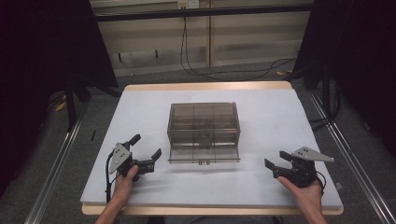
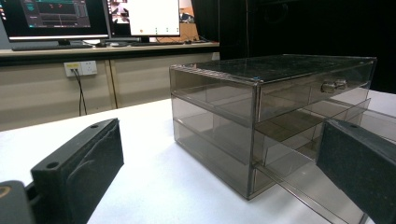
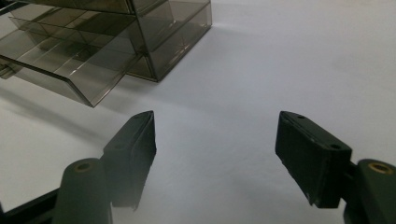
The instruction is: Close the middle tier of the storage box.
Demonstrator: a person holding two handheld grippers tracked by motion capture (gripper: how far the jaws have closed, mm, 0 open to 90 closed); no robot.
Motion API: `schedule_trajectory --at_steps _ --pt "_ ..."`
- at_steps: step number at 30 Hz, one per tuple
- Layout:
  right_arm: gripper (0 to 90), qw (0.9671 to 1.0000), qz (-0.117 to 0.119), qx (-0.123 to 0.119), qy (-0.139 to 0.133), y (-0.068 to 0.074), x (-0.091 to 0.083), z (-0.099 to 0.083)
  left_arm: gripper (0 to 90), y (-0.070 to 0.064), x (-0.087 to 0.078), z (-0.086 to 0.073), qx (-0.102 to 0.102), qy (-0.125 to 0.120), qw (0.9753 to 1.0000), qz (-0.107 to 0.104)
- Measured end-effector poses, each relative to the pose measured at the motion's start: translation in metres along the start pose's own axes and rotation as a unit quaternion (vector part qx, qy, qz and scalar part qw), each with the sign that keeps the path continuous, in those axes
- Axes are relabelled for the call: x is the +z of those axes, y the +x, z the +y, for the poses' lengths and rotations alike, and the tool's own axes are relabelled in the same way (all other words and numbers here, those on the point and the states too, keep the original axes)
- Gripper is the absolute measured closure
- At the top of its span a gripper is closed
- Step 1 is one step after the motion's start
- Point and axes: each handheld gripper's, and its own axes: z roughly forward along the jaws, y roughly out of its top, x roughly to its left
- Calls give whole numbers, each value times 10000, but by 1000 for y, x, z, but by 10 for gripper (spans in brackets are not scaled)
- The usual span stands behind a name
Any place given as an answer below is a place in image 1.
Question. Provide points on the person's left hand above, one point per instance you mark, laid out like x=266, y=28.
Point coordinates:
x=124, y=188

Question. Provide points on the smoky clear plastic drawer box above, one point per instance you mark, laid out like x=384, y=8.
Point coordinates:
x=204, y=121

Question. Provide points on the small black stick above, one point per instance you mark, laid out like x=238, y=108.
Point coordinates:
x=93, y=135

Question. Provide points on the black curtain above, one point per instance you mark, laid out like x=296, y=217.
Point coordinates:
x=37, y=62
x=361, y=62

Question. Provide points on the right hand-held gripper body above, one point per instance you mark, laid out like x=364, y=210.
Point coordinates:
x=300, y=172

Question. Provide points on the person's right hand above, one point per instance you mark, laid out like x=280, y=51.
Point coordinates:
x=306, y=197

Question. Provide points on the metal floor rail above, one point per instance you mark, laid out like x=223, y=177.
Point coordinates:
x=51, y=180
x=358, y=174

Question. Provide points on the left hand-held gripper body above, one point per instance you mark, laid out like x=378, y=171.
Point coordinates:
x=120, y=157

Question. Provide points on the yellow tape strip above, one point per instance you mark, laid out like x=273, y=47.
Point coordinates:
x=284, y=73

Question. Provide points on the white wall socket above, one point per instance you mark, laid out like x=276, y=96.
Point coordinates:
x=188, y=3

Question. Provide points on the black metal stand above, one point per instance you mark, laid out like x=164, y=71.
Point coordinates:
x=326, y=99
x=71, y=105

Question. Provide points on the black horizontal bar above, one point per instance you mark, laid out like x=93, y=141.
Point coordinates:
x=202, y=12

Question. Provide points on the white foam mat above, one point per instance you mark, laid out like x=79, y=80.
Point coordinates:
x=264, y=124

